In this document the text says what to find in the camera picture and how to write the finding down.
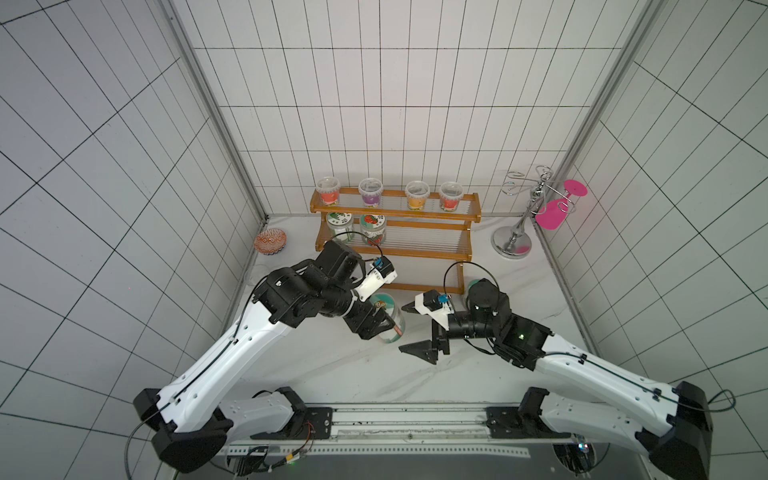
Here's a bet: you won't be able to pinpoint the red seed jar monkey lid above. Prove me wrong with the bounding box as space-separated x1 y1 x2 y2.
369 293 405 343

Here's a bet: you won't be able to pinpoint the orange wooden two-tier shelf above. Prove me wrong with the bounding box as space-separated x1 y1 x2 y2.
309 187 482 262

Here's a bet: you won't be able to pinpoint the strawberry lid jar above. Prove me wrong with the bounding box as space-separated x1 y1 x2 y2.
359 214 387 246

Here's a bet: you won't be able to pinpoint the green tree lid jar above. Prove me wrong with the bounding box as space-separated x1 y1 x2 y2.
326 212 355 243

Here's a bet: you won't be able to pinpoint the small container brown seeds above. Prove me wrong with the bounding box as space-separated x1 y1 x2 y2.
404 180 431 211

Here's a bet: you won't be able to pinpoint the small container dark seeds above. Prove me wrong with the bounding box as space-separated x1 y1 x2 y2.
438 181 464 212

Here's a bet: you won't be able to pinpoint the small container purple seeds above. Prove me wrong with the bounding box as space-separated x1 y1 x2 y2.
358 177 384 208

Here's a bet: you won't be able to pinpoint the small container red seeds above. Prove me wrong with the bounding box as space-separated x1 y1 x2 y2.
315 176 341 206

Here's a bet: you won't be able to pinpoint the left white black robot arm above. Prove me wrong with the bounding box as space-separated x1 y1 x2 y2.
133 240 397 473

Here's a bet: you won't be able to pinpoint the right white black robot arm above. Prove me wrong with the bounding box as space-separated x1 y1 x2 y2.
399 279 714 479

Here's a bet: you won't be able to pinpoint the chrome wine glass rack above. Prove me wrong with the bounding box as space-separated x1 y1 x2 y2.
491 165 564 260

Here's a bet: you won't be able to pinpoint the orange patterned glass bowl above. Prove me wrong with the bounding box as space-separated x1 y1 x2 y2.
253 228 287 256

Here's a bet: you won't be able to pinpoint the pink plastic wine glass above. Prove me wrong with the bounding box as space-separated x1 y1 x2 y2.
535 179 589 230

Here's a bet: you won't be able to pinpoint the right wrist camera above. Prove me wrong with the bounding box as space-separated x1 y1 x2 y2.
414 290 455 330

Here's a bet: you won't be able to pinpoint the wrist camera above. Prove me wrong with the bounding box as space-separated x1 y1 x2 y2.
414 290 455 330
354 256 397 301

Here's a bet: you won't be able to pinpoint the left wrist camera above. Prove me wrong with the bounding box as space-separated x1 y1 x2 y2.
354 256 397 301

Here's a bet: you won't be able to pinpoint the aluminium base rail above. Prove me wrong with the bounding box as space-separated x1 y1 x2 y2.
173 400 661 460

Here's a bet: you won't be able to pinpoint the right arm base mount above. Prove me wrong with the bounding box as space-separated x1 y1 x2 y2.
485 406 571 440

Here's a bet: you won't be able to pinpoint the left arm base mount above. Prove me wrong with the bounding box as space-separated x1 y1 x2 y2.
250 407 334 441

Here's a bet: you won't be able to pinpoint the wiring bundle under rail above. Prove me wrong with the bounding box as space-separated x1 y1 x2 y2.
221 419 316 478

